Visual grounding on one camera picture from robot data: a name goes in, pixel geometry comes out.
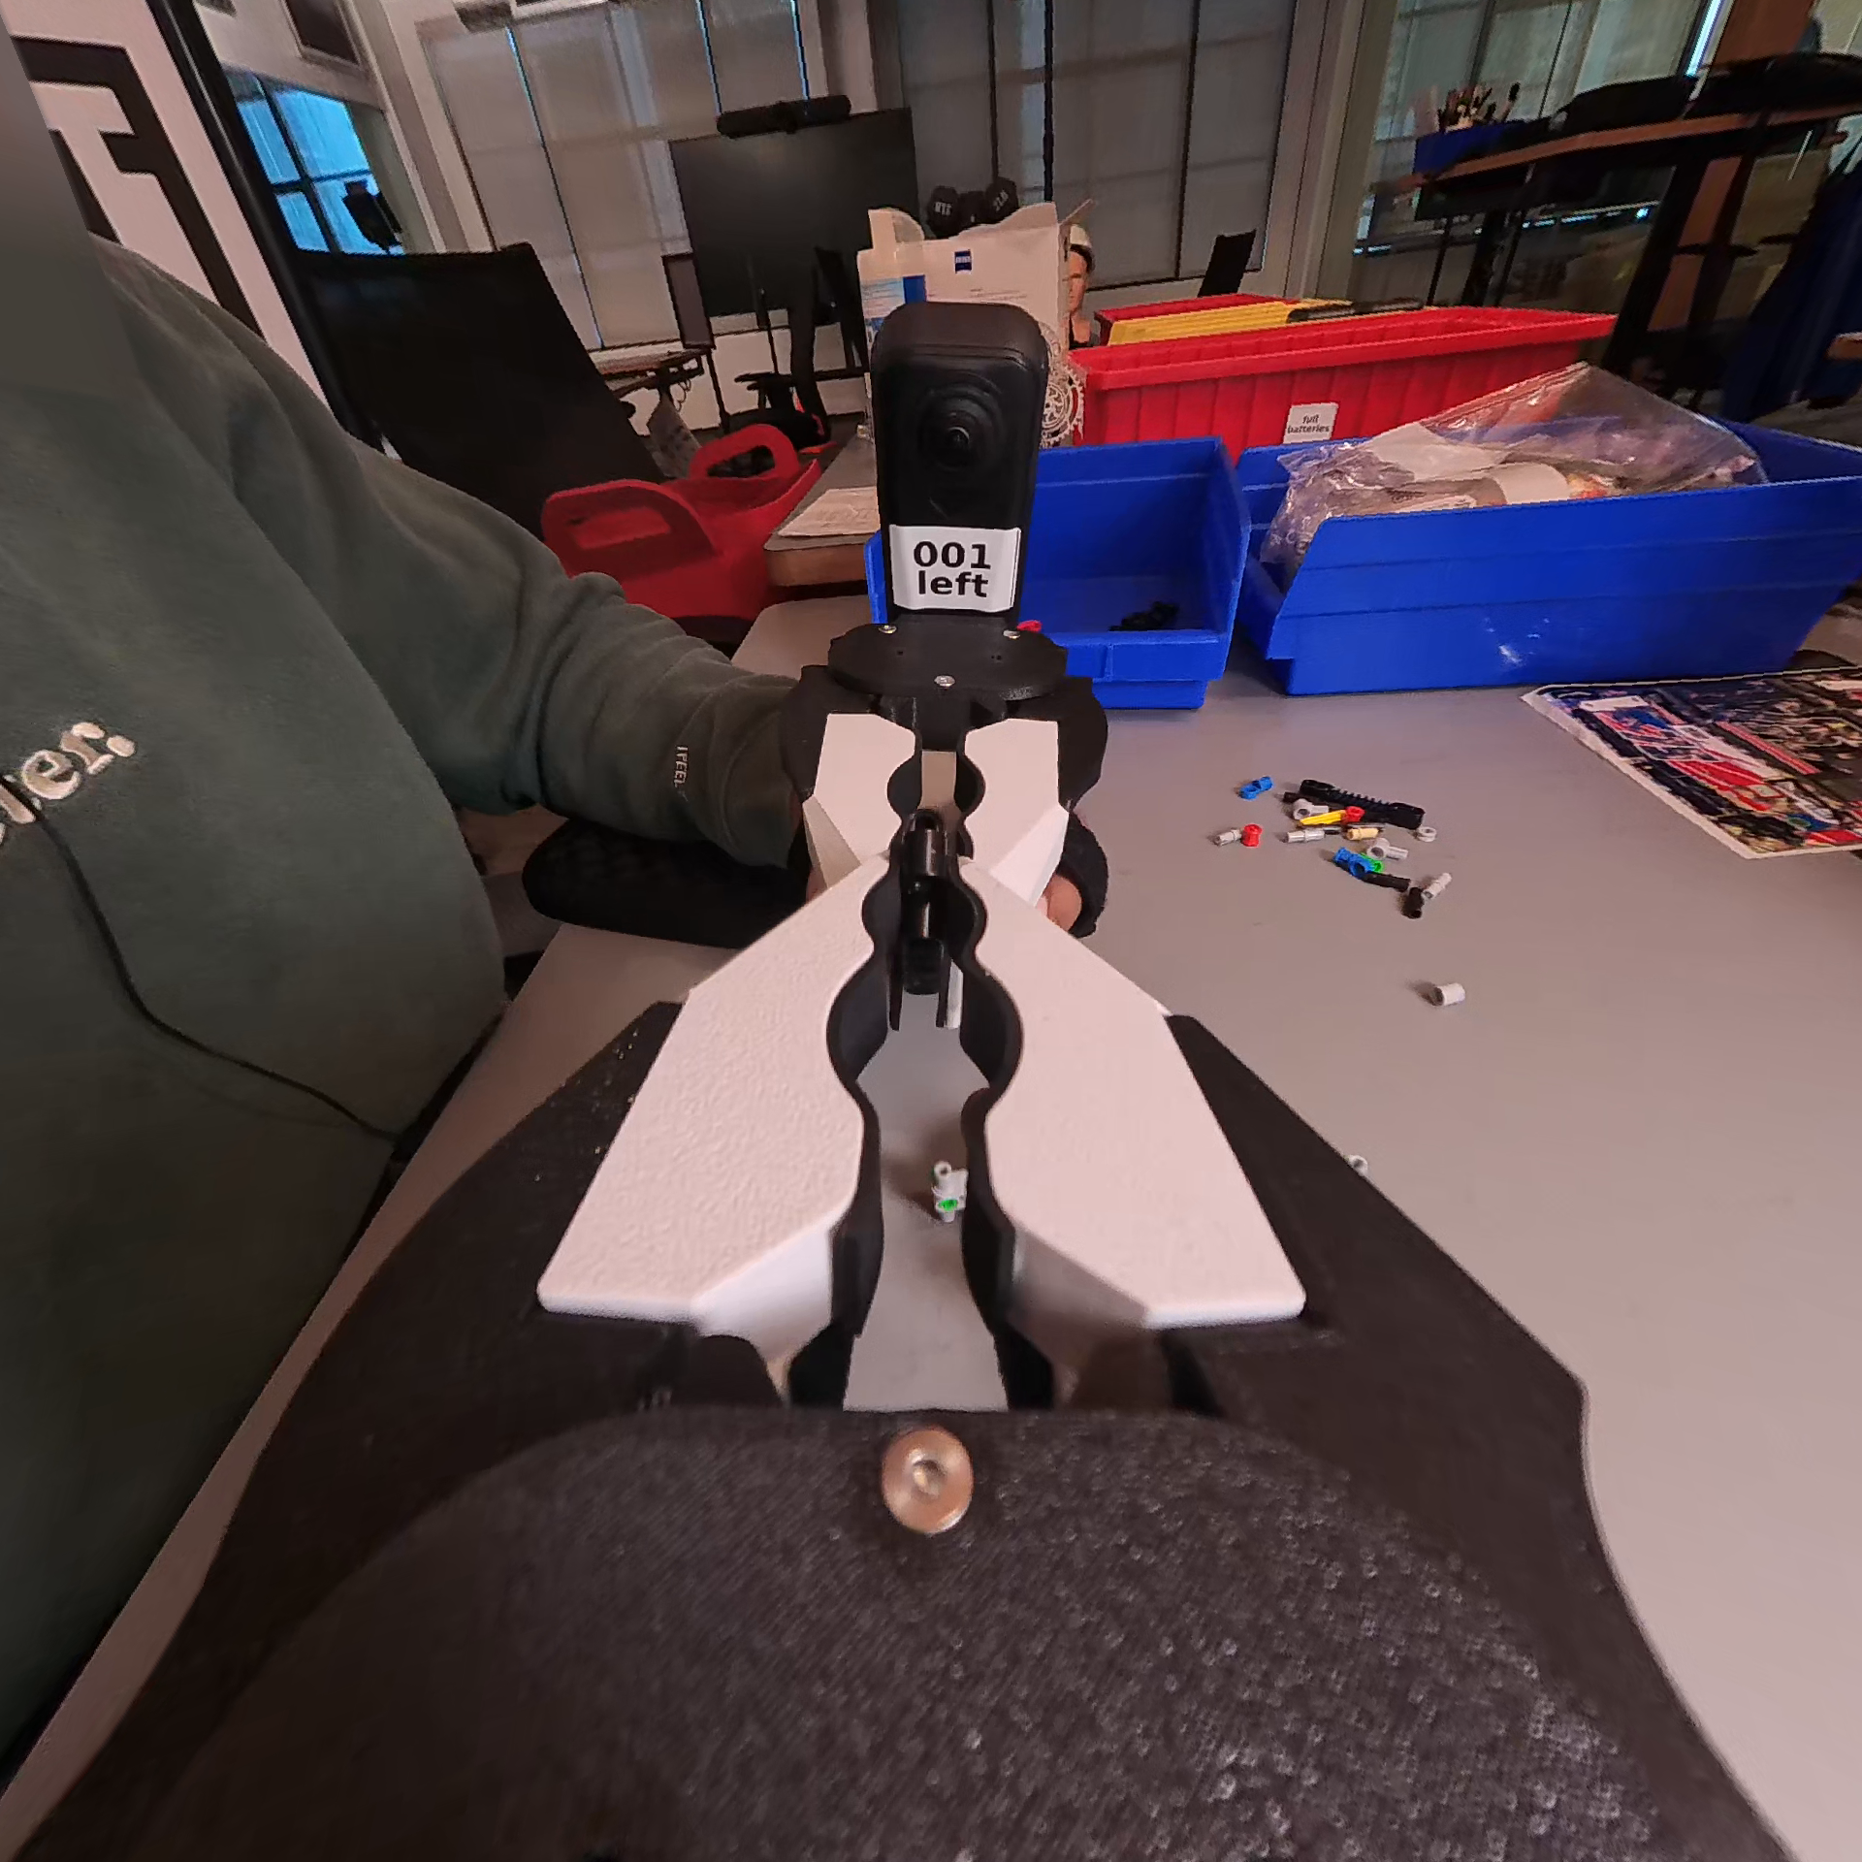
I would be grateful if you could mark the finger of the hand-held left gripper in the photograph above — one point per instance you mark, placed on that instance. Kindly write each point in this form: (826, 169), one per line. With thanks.
(851, 788)
(1024, 800)

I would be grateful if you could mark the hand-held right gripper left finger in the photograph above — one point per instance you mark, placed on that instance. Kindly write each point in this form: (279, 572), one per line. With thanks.
(726, 1149)

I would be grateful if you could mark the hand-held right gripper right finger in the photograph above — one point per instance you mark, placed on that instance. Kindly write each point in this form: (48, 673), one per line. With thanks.
(1134, 1163)

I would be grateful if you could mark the black lego beam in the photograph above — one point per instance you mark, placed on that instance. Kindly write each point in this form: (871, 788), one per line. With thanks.
(919, 932)

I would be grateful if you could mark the person's left forearm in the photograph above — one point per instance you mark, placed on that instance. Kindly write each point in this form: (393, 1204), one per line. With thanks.
(612, 683)

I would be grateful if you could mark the white green lego piece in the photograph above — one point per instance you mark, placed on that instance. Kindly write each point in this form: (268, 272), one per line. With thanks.
(946, 1186)

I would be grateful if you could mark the black lego parts heap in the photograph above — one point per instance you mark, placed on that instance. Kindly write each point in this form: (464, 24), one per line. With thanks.
(1150, 613)

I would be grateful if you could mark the scattered small lego pieces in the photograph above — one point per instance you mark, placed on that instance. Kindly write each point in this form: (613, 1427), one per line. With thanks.
(1362, 800)

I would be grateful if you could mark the lego sticker sheet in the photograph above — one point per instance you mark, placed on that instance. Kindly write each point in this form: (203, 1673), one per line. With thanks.
(1731, 756)

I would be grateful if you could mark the person's left hand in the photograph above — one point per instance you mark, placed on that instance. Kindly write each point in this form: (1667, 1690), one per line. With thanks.
(1090, 872)

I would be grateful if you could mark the white cardboard box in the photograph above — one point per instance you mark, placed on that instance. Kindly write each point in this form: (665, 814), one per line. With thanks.
(932, 260)

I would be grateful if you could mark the small blue storage bin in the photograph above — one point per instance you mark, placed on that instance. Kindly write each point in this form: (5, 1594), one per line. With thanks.
(1134, 539)

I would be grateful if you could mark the red bin with yellow dividers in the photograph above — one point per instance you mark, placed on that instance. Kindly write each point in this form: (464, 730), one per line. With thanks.
(1165, 310)

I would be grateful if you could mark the red storage bin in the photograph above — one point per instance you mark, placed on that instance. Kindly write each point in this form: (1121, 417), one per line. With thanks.
(1236, 394)

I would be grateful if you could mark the black monitor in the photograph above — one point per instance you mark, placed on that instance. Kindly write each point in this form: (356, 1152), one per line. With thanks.
(787, 203)

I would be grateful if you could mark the red plastic carrier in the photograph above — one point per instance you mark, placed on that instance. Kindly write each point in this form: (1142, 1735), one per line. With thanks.
(655, 539)

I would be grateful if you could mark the black speaker bar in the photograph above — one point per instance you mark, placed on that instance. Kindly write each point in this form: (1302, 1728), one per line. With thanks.
(787, 115)

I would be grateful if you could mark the black fabric chair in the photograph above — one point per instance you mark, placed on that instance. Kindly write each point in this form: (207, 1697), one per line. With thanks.
(467, 363)

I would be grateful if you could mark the large blue storage bin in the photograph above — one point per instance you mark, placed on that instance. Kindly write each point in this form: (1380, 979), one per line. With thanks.
(1528, 611)

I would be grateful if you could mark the plastic bags of parts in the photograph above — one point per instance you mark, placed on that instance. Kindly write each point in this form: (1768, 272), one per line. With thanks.
(1528, 451)

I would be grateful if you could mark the person's green sweatshirt torso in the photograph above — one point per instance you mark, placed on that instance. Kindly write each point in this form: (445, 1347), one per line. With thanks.
(217, 872)

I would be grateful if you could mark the wooden standing desk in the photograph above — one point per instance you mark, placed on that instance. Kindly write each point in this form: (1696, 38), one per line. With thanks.
(1600, 136)

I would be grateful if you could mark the black white marker board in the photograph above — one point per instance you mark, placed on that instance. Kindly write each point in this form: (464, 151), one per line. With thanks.
(162, 132)

